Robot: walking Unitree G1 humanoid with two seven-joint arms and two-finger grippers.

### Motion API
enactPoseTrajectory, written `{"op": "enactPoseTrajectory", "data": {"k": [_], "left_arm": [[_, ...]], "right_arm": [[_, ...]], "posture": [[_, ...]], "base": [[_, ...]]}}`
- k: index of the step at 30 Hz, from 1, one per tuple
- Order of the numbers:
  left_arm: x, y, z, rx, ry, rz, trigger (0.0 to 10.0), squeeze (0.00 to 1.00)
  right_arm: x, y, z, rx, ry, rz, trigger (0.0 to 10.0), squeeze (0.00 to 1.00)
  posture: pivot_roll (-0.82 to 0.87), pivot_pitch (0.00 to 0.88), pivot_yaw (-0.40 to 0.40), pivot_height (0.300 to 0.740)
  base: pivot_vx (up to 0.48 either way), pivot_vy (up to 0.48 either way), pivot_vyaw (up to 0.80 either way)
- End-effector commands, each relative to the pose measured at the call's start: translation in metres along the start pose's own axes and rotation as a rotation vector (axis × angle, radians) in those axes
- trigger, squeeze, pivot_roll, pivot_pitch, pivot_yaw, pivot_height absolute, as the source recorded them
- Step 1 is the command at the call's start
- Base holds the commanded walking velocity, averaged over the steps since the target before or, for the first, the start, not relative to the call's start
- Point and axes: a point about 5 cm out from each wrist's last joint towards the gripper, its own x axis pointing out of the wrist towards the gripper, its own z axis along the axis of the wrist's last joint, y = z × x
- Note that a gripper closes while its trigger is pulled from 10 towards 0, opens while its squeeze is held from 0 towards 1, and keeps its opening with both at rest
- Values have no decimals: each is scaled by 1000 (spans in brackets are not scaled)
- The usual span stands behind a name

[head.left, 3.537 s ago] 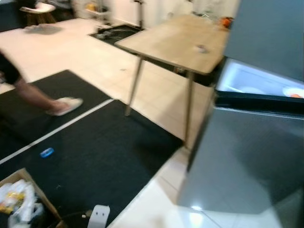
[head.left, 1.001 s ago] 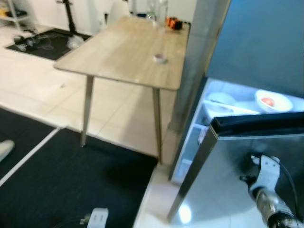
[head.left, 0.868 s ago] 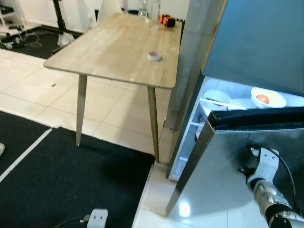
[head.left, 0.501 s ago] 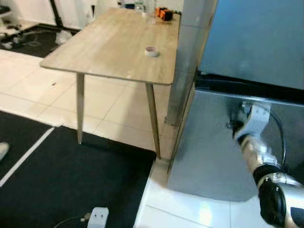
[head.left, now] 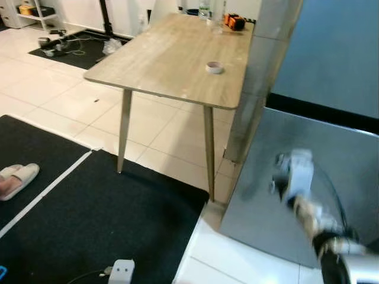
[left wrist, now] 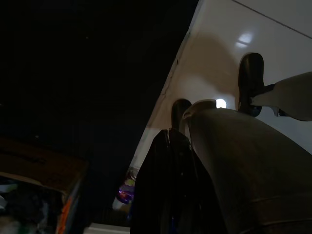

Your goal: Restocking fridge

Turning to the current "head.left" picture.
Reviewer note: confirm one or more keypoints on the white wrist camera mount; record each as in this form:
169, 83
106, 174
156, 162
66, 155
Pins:
121, 271
300, 168

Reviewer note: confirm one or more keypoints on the green label plastic bottle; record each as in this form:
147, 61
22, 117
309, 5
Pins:
205, 10

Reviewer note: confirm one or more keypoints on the grey fridge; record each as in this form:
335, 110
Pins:
331, 53

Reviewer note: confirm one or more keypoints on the white chair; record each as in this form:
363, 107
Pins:
163, 6

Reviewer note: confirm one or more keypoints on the white tape roll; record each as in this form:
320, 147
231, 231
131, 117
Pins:
214, 67

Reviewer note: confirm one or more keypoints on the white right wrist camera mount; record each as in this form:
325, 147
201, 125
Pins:
300, 168

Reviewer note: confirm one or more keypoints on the white shelf rack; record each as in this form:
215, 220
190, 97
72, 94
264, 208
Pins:
32, 16

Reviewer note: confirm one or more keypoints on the black carpet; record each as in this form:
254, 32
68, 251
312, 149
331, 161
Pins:
100, 225

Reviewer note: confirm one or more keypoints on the orange black tool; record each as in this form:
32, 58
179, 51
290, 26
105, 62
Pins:
234, 22

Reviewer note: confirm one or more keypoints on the white slipper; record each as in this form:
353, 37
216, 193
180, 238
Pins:
21, 176

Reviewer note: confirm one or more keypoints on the clear plastic bag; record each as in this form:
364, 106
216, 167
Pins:
111, 46

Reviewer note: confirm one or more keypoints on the grey wheeled roller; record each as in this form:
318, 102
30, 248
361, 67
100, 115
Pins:
44, 42

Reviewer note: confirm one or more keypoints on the tall clear plastic bottle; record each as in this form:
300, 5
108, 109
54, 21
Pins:
218, 15

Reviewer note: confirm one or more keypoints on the black floor mat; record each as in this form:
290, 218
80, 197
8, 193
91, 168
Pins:
77, 56

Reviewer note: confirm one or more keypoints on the black metal rack stand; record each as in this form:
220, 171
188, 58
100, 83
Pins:
106, 18

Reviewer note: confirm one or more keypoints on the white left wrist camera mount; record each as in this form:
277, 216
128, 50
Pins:
121, 271

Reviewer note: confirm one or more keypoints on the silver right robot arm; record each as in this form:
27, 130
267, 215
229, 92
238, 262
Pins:
355, 269

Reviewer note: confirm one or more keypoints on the white floor tape strip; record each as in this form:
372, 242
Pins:
44, 192

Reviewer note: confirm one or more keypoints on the yellow box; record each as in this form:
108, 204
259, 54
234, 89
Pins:
25, 9

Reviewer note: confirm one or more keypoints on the black case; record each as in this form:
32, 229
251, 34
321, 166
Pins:
44, 10

